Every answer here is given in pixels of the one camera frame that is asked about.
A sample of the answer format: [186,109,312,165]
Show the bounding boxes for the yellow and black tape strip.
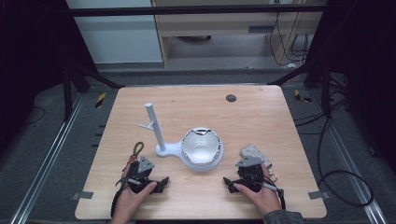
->
[94,91,107,109]
[293,89,313,104]

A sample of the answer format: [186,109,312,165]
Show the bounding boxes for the thin black floor cable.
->
[21,105,47,127]

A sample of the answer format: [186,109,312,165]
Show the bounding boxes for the black curtain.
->
[0,0,98,153]
[304,0,396,175]

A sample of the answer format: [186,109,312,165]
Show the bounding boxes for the white cabinet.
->
[65,0,164,65]

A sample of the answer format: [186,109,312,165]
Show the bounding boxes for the hand-held gripper cable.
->
[109,176,143,218]
[261,182,287,211]

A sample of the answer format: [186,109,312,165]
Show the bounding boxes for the hanging black cables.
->
[268,11,310,67]

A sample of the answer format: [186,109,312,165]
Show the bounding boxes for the grey quilted pouch with ring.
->
[239,144,279,183]

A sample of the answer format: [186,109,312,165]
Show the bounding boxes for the grey tape piece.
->
[71,190,94,201]
[307,189,331,201]

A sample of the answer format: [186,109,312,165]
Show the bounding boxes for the brown strap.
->
[122,141,146,172]

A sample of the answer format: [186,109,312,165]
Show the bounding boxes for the looped black floor cable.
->
[293,106,375,208]

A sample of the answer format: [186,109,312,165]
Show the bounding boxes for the black metal stand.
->
[266,57,333,118]
[61,60,126,123]

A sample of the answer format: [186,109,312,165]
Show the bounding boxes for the left hand-held gripper cable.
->
[109,176,143,218]

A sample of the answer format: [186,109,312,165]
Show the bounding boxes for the white stand with bowl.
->
[138,102,225,173]

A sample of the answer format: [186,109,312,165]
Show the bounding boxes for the person's right hand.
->
[233,163,283,217]

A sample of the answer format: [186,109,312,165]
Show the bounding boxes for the black horizontal bar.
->
[65,3,329,18]

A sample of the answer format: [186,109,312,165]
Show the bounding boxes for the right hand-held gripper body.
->
[235,155,265,192]

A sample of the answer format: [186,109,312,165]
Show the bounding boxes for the light wooden desk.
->
[150,0,325,68]

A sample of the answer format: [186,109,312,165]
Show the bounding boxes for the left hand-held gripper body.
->
[126,155,157,192]

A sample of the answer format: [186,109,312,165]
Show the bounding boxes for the person's left hand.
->
[113,182,158,217]

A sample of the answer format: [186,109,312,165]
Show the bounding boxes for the right hand-held gripper cable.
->
[261,182,287,211]

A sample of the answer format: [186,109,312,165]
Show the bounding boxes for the aluminium floor rail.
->
[309,90,389,224]
[8,92,87,224]

